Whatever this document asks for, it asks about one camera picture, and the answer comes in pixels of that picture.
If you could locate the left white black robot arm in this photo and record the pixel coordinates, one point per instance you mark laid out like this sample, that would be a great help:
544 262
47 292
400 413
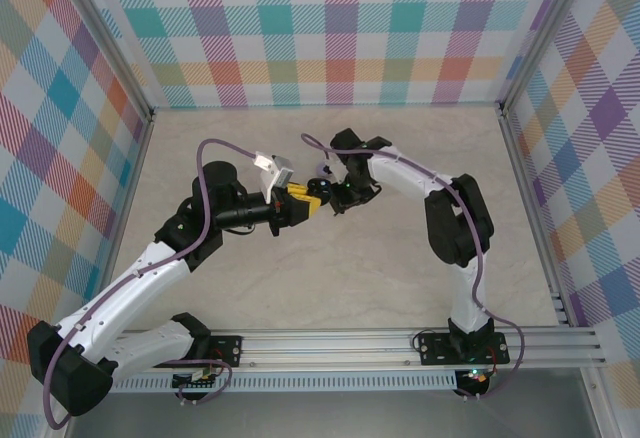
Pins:
125 298

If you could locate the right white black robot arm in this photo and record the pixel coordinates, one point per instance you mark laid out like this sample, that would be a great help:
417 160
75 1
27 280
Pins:
400 168

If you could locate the grey metal sheet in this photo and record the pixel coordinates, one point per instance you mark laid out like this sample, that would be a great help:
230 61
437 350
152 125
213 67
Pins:
325 418

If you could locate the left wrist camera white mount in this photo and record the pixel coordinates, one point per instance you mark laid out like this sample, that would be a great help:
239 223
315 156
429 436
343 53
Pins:
280 170

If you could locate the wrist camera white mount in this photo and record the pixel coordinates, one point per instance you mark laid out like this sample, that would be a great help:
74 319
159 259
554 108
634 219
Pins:
280 170
326 170

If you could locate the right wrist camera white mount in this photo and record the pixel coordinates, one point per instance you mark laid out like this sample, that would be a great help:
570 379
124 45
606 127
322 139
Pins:
326 170

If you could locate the aluminium side rail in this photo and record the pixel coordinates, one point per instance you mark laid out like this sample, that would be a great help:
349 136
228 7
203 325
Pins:
137 168
520 168

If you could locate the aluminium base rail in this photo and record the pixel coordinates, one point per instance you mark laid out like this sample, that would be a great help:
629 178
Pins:
325 345

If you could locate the aluminium frame post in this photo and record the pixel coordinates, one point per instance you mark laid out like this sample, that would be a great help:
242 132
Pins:
107 38
545 33

